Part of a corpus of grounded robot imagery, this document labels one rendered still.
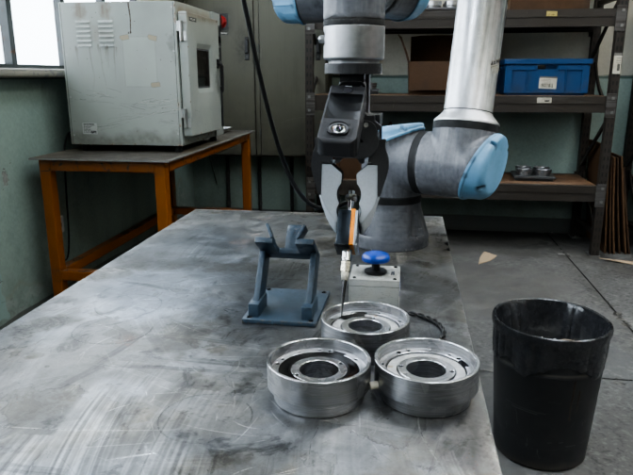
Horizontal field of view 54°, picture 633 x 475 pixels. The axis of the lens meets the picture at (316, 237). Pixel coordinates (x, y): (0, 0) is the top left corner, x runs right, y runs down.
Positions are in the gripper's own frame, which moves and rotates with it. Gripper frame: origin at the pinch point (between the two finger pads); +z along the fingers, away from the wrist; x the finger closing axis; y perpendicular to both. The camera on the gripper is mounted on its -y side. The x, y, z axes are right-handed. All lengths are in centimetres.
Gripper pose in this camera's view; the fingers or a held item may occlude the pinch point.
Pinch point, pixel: (348, 224)
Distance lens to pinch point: 80.2
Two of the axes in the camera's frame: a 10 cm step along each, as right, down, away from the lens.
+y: 1.6, -2.5, 9.5
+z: 0.0, 9.7, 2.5
